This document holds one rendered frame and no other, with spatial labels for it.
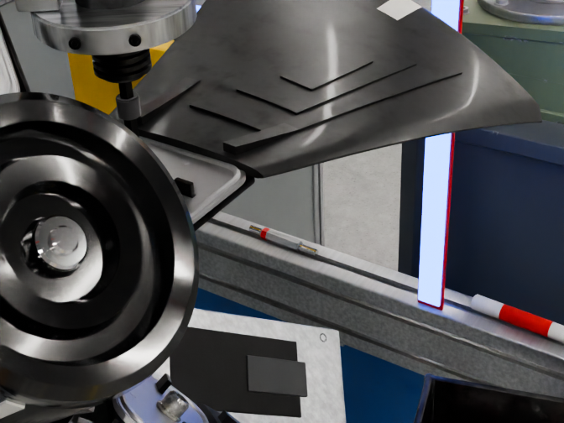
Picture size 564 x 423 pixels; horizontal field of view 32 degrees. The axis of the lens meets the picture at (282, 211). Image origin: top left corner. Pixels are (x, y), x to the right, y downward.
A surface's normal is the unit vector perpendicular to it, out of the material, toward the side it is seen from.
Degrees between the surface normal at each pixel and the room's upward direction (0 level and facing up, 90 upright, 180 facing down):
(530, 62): 90
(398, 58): 16
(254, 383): 50
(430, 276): 90
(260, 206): 90
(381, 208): 0
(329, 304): 90
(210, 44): 6
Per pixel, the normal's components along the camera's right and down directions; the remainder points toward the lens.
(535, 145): -0.51, 0.49
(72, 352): 0.62, -0.33
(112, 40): 0.11, 0.55
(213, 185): -0.04, -0.84
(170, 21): 0.78, 0.32
